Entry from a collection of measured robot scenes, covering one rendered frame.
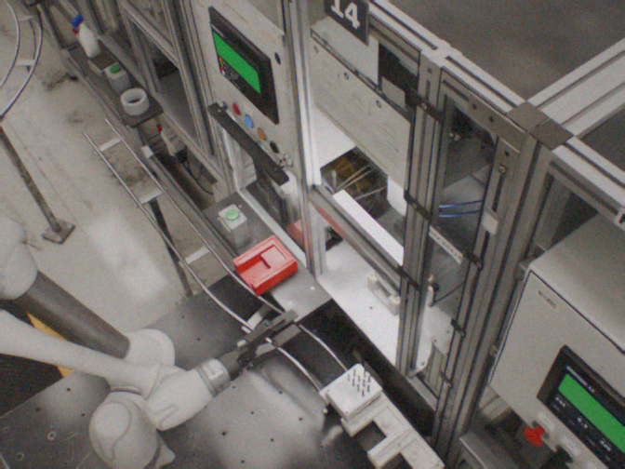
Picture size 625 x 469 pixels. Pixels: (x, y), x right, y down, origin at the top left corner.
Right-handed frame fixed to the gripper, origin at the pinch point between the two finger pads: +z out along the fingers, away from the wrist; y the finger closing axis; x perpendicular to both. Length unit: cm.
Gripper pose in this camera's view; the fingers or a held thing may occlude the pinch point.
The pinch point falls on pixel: (288, 325)
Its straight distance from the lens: 185.2
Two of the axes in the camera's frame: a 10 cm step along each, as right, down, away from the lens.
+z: 8.0, -5.1, 3.1
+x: -5.9, -6.3, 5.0
